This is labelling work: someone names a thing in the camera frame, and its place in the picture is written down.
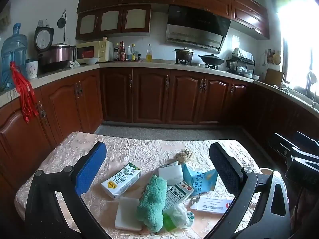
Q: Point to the white green medicine box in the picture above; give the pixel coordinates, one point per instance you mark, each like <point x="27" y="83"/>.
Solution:
<point x="177" y="194"/>

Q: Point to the clear plastic bag green item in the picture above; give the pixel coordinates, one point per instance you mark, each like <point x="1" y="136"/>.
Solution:
<point x="177" y="217"/>

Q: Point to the wooden cutting board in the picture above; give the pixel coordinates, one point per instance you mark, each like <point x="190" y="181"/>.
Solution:
<point x="273" y="77"/>

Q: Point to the brown paper ball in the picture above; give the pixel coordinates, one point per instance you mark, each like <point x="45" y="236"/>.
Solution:
<point x="184" y="156"/>

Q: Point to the blue snack bag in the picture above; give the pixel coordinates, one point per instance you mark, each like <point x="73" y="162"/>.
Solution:
<point x="200" y="182"/>

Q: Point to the silver rice cooker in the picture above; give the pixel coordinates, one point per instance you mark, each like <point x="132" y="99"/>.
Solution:
<point x="57" y="57"/>

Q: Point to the white blue box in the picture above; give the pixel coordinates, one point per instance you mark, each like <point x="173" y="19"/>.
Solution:
<point x="211" y="205"/>

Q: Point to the green plush towel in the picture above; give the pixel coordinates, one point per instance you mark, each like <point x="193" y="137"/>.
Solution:
<point x="152" y="203"/>

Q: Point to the black dish rack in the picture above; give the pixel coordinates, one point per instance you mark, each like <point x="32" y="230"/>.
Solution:
<point x="240" y="62"/>

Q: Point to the brown clay pot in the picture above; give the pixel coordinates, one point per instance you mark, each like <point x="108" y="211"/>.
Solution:
<point x="184" y="54"/>

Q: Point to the kitchen faucet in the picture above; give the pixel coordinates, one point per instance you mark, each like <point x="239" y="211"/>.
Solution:
<point x="311" y="80"/>

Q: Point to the blue water jug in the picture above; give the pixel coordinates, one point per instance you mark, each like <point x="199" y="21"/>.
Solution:
<point x="14" y="49"/>

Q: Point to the white patterned cup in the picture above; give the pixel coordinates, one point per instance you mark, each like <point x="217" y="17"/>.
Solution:
<point x="31" y="68"/>

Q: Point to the white bowl by microwave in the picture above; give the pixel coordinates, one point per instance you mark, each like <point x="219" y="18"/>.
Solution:
<point x="88" y="61"/>

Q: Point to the dark sauce bottle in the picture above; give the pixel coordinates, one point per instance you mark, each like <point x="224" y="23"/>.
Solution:
<point x="122" y="52"/>

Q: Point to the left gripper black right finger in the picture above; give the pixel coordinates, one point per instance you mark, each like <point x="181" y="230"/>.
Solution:
<point x="271" y="217"/>

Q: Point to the black range hood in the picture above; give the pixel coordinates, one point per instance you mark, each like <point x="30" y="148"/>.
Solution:
<point x="196" y="28"/>

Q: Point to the white sponge block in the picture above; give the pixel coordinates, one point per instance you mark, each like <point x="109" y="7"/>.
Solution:
<point x="172" y="174"/>

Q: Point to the white foam block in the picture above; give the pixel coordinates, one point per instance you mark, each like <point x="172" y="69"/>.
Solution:
<point x="126" y="218"/>

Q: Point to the cream microwave oven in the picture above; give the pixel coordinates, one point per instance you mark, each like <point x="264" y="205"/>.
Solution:
<point x="101" y="49"/>

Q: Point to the black wok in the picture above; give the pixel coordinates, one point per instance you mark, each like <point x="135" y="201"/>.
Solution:
<point x="211" y="60"/>

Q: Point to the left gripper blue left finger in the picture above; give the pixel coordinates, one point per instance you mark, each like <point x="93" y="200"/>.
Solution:
<point x="44" y="217"/>

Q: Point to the yellow oil bottle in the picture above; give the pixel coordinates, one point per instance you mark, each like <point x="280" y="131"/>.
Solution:
<point x="149" y="53"/>

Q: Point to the white green milk carton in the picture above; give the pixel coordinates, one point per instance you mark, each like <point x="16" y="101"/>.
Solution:
<point x="116" y="185"/>

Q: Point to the red tassel ornament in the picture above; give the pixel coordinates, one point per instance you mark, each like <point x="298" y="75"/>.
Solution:
<point x="26" y="92"/>

